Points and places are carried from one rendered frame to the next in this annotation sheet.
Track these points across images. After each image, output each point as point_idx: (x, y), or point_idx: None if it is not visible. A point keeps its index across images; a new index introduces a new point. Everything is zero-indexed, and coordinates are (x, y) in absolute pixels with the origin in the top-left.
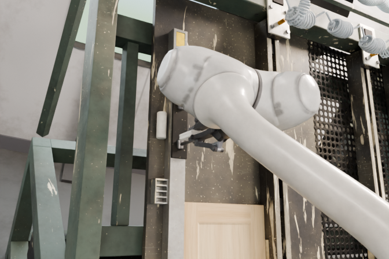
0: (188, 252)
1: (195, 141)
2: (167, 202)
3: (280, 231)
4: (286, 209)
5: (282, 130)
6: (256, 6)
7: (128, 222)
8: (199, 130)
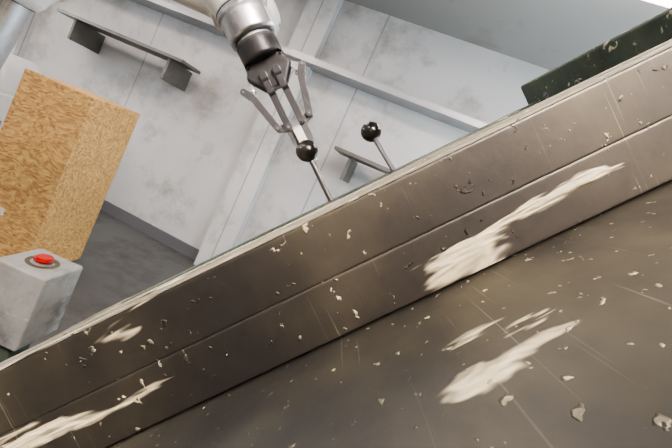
0: None
1: (285, 132)
2: None
3: (3, 362)
4: (50, 342)
5: None
6: None
7: None
8: (299, 123)
